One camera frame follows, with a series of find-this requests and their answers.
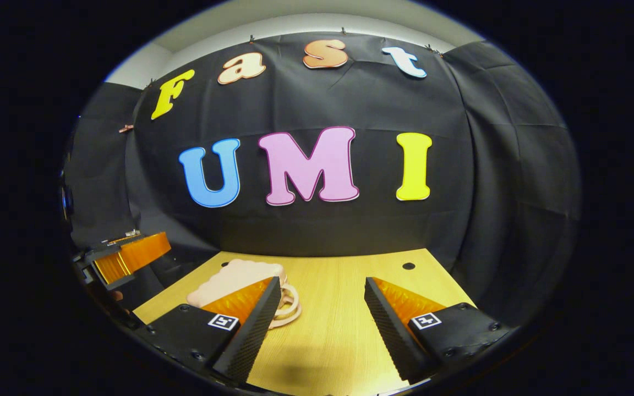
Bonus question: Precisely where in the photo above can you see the pink suitcase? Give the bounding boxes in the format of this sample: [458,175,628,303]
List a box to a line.
[187,258,302,329]

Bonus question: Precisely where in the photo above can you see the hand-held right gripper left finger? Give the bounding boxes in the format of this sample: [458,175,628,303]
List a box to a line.
[135,277,283,384]

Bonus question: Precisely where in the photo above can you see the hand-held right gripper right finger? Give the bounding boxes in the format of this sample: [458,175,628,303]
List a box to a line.
[364,277,510,382]

